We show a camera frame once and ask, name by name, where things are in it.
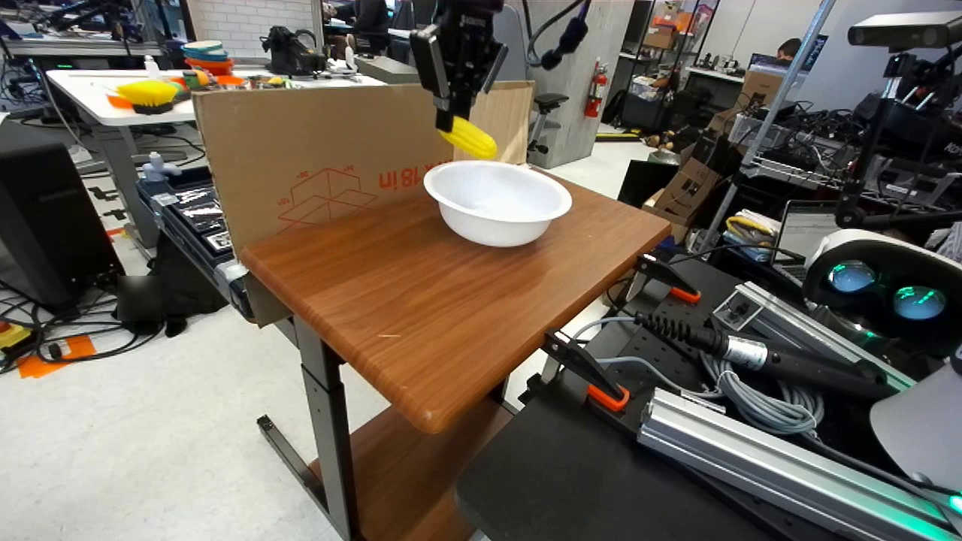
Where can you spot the black clamp with orange grip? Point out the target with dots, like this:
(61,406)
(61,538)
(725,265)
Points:
(591,377)
(669,279)

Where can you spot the black bag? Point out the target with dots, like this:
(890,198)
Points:
(170,286)

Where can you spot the white plastic bowl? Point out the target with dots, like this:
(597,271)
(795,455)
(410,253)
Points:
(496,202)

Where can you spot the white work table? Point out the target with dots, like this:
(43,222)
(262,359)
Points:
(95,99)

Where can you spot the brown wooden table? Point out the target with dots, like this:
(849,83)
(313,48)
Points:
(432,300)

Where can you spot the stack of coloured bowls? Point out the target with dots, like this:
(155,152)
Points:
(205,57)

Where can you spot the white stereo camera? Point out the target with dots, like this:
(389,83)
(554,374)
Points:
(883,286)

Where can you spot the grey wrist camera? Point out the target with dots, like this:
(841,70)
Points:
(429,60)

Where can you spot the cardboard box on floor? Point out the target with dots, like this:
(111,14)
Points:
(687,191)

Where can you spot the light wood-grain panel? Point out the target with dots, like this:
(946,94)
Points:
(506,115)

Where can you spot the black mounting plate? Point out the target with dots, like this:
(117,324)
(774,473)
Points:
(591,483)

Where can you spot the yellow oblong toy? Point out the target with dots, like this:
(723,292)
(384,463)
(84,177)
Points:
(472,139)

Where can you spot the brown cardboard panel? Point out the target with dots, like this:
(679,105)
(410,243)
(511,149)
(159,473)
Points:
(321,160)

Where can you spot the black machine on table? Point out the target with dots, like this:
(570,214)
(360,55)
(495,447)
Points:
(294,48)

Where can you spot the black cabinet box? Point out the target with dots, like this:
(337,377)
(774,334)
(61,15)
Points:
(46,220)

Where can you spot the white pegboard panel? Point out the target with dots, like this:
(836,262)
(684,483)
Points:
(251,26)

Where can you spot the aluminium extrusion rail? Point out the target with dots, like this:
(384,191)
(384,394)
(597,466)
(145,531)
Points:
(763,455)

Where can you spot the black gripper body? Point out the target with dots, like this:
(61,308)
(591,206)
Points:
(469,48)

